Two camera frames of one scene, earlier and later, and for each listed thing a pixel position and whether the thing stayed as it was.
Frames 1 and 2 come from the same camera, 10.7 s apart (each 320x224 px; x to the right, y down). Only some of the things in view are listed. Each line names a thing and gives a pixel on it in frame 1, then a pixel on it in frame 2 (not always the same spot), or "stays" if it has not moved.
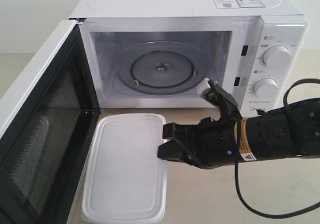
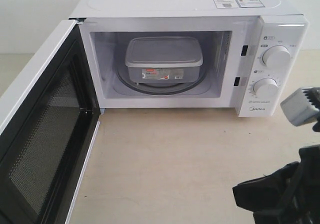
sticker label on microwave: x=237 y=1 stays
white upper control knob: x=277 y=55 stays
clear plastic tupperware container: x=123 y=179 to x=163 y=60
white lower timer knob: x=265 y=87 stays
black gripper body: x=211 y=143 to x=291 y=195
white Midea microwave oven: x=147 y=46 stays
